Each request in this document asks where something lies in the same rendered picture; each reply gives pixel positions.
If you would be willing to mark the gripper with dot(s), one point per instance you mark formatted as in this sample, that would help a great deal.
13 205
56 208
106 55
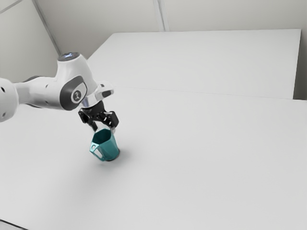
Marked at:
100 114

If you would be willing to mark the teal faceted mug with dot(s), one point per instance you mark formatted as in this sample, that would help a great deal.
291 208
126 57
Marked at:
105 146

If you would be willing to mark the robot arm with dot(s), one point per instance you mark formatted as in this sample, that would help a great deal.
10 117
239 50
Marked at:
72 72

